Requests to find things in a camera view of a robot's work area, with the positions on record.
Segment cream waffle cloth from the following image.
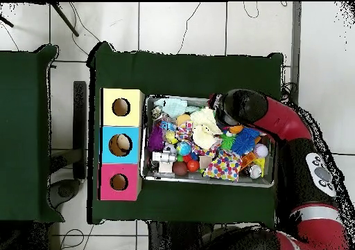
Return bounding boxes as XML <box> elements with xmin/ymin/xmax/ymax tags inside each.
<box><xmin>189</xmin><ymin>107</ymin><xmax>223</xmax><ymax>151</ymax></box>

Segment mint green waffle cloth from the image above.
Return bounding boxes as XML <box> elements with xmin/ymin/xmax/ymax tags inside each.
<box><xmin>153</xmin><ymin>98</ymin><xmax>201</xmax><ymax>119</ymax></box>

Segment blue spiky puffer ball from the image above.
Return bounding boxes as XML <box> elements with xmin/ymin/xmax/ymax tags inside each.
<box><xmin>231</xmin><ymin>134</ymin><xmax>257</xmax><ymax>157</ymax></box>

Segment wooden box with three holes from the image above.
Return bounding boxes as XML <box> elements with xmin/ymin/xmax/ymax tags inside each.
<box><xmin>98</xmin><ymin>87</ymin><xmax>146</xmax><ymax>202</ymax></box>

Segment silver plastic toy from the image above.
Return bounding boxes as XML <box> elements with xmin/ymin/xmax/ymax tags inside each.
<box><xmin>151</xmin><ymin>150</ymin><xmax>178</xmax><ymax>165</ymax></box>

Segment green cloth side table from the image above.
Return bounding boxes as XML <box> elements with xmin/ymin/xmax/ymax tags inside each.
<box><xmin>0</xmin><ymin>44</ymin><xmax>65</xmax><ymax>224</ymax></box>

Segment shallow clear mesh bin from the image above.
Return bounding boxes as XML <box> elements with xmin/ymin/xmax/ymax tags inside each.
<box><xmin>140</xmin><ymin>94</ymin><xmax>277</xmax><ymax>188</ymax></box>

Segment crushed clear water bottle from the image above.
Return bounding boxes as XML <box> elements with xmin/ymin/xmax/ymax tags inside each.
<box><xmin>157</xmin><ymin>118</ymin><xmax>178</xmax><ymax>133</ymax></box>

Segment purple spiky ball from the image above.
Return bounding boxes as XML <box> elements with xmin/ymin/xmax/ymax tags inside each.
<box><xmin>147</xmin><ymin>124</ymin><xmax>166</xmax><ymax>153</ymax></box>

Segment colourful polka dot cloth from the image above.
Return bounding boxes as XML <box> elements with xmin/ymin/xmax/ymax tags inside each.
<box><xmin>203</xmin><ymin>150</ymin><xmax>243</xmax><ymax>182</ymax></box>

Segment black tripod leg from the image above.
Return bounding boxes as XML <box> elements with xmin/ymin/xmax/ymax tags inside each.
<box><xmin>50</xmin><ymin>2</ymin><xmax>80</xmax><ymax>37</ymax></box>
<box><xmin>0</xmin><ymin>13</ymin><xmax>15</xmax><ymax>28</ymax></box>

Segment white toy baseball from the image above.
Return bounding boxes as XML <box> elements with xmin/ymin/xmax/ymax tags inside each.
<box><xmin>254</xmin><ymin>143</ymin><xmax>270</xmax><ymax>159</ymax></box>

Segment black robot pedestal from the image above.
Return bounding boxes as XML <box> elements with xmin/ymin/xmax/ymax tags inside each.
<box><xmin>148</xmin><ymin>221</ymin><xmax>278</xmax><ymax>250</ymax></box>

